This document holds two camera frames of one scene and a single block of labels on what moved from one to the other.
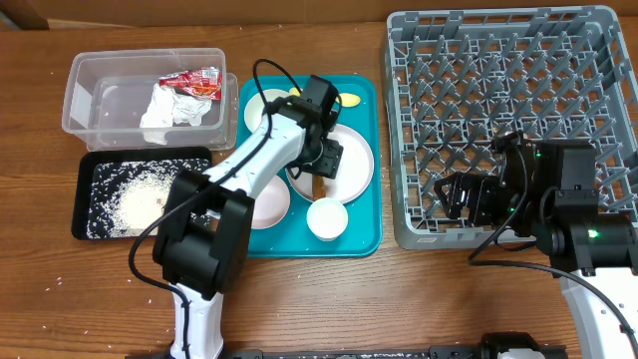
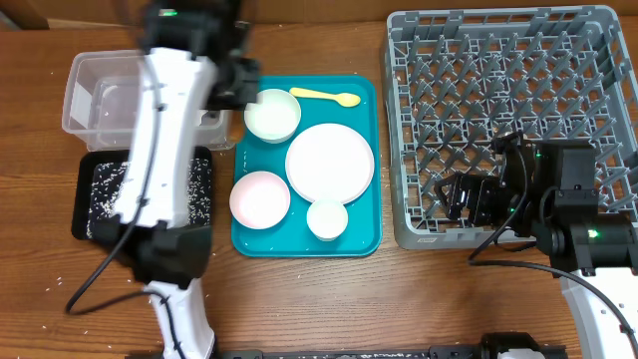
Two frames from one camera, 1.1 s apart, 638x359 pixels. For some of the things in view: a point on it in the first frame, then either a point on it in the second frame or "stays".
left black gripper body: [324, 161] to [240, 87]
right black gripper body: [496, 203] stays
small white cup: [327, 218] stays
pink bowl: [270, 203] stays
